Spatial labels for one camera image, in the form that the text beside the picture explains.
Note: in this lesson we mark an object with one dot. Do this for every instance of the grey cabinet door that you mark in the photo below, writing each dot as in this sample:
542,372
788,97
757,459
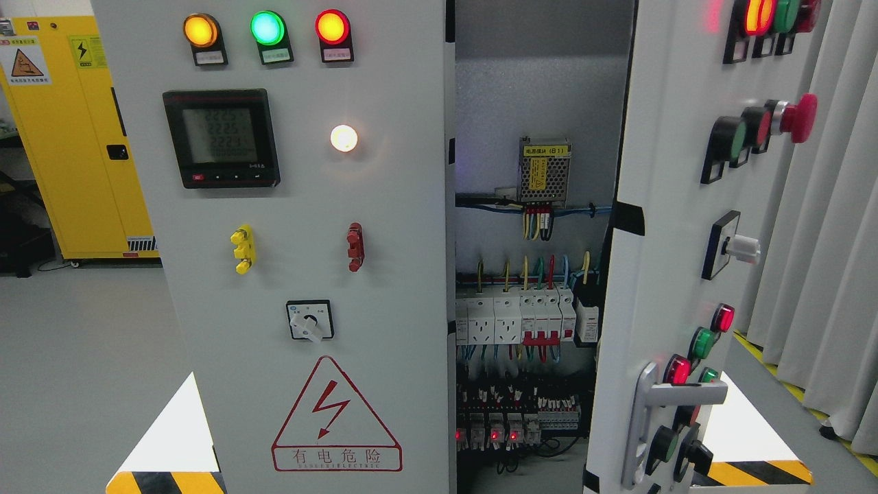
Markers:
696,144
390,317

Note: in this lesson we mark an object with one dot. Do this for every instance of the white breaker and socket row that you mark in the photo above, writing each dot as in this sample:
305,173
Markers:
541,317

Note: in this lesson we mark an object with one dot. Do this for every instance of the metal mesh power supply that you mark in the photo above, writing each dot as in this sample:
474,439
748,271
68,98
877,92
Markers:
544,165

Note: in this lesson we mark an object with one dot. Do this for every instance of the white indicator lamp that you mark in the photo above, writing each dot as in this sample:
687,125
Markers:
344,138

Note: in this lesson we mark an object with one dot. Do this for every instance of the black white surge protector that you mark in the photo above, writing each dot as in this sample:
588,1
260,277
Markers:
587,304

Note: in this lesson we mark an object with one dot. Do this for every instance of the lower relay terminal row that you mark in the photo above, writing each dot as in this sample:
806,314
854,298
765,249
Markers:
510,413

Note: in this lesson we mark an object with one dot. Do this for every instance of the red electric hazard sticker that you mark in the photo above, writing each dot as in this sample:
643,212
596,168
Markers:
332,428

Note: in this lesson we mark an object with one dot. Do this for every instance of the black digital power meter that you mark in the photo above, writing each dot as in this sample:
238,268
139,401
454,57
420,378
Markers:
223,138

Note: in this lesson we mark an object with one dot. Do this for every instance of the red indicator lamp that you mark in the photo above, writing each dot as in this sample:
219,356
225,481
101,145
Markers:
335,37

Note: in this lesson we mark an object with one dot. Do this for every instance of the green indicator lamp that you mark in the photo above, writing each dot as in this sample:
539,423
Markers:
271,37

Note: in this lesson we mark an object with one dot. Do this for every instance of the yellow indicator lamp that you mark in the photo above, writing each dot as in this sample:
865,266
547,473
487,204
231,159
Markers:
204,35

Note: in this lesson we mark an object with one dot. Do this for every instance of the grey curtain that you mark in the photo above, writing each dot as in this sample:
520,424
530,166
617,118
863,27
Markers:
815,314

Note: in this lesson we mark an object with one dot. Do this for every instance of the red emergency stop button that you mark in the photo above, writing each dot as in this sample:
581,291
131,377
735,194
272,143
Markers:
796,118

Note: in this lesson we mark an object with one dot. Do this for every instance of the yellow safety cabinet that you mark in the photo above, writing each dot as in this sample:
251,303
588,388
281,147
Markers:
56,79

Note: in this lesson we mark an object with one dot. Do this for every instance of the red terminal post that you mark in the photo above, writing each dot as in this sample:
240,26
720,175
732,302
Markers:
355,243

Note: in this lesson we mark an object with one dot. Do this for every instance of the black white rotary switch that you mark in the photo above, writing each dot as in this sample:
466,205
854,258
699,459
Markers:
310,320

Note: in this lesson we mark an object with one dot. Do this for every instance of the yellow terminal post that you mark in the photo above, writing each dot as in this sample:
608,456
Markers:
243,239

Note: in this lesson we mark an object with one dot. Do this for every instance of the silver door handle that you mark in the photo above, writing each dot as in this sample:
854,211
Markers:
648,395

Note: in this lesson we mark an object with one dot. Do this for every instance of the white knob selector switch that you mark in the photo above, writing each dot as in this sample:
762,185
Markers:
724,242

